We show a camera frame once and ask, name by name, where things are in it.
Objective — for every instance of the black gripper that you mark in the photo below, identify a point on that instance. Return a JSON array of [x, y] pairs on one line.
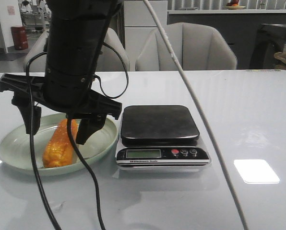
[[65, 97]]

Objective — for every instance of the orange corn cob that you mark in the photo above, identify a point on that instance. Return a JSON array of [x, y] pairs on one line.
[[59, 150]]

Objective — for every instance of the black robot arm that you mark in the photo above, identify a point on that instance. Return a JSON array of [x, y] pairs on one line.
[[76, 35]]

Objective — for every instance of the light green plate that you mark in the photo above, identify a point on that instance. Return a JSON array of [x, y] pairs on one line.
[[15, 147]]

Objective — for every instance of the left grey armchair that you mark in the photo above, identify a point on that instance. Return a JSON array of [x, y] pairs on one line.
[[112, 58]]

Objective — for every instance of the grey armchair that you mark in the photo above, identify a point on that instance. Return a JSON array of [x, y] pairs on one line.
[[197, 47], [112, 58]]

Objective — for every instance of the red trash bin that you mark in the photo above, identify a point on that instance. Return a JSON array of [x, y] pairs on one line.
[[19, 37]]

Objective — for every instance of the black silver kitchen scale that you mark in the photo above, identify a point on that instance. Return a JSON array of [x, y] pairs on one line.
[[160, 138]]

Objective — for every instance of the white cabinet column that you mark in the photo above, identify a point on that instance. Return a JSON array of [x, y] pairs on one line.
[[137, 25]]

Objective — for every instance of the right grey armchair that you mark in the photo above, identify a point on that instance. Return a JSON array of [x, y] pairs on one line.
[[197, 47]]

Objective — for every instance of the dark grey counter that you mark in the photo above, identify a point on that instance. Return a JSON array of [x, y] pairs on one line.
[[238, 27]]

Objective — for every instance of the fruit bowl on counter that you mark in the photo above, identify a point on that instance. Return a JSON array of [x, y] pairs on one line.
[[234, 5]]

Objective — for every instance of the dark side table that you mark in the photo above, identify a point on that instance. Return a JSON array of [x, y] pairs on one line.
[[270, 39]]

